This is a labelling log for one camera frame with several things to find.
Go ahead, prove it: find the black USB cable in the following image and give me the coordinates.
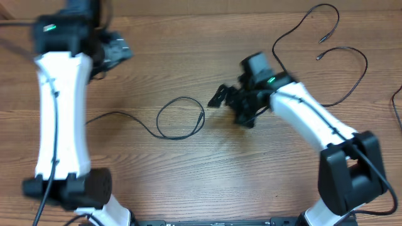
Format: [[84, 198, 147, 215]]
[[85, 96, 206, 141]]

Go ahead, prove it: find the thin black cable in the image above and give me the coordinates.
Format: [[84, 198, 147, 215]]
[[271, 3, 369, 108]]

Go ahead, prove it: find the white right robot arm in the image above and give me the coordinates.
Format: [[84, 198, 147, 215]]
[[208, 52, 390, 225]]

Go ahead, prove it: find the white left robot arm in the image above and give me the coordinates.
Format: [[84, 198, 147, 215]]
[[22, 1, 136, 226]]

